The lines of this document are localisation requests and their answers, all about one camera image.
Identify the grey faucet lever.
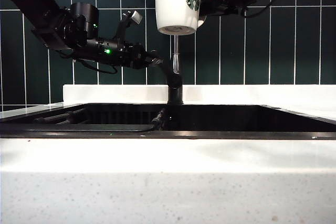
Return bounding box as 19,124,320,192
157,58,182,88

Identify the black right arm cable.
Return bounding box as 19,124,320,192
243,0,288,19

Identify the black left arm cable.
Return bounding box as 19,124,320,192
59,50,119,74

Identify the black sink drain rack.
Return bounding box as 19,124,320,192
0,107,166,133

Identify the black kitchen sink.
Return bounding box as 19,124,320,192
0,103,336,141

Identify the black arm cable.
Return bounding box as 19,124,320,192
243,0,288,19
59,50,119,74

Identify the dark metal faucet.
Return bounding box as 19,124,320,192
167,34,184,105

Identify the white mug with green logo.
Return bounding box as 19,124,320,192
154,0,207,36

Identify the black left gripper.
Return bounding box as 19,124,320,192
119,40,166,69

